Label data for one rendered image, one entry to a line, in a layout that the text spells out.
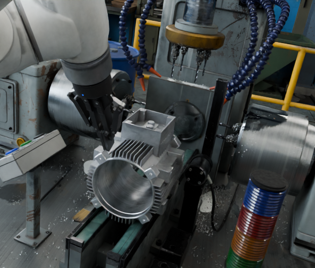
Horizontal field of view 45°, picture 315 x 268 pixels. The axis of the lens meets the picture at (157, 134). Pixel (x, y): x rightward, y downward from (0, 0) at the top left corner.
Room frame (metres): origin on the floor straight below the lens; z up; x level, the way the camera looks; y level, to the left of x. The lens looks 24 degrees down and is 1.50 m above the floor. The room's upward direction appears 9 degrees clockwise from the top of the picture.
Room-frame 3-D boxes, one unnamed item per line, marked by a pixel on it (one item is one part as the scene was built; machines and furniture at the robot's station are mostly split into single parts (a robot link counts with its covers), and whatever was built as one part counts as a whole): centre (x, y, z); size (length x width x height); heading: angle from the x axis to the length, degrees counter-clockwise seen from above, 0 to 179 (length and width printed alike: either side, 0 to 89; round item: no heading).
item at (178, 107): (1.22, -0.08, 1.02); 0.15 x 0.02 x 0.15; 73
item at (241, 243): (0.53, -0.19, 1.10); 0.06 x 0.06 x 0.04
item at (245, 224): (0.53, -0.19, 1.14); 0.06 x 0.06 x 0.04
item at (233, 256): (0.53, -0.19, 1.05); 0.06 x 0.06 x 0.04
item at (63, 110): (1.23, 0.28, 1.04); 0.37 x 0.25 x 0.25; 73
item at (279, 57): (5.53, -1.31, 0.43); 1.20 x 0.94 x 0.85; 86
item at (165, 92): (1.28, -0.10, 0.97); 0.30 x 0.11 x 0.34; 73
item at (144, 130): (0.88, 0.02, 1.11); 0.12 x 0.11 x 0.07; 164
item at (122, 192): (0.84, 0.03, 1.02); 0.20 x 0.19 x 0.19; 164
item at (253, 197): (0.53, -0.19, 1.19); 0.06 x 0.06 x 0.04
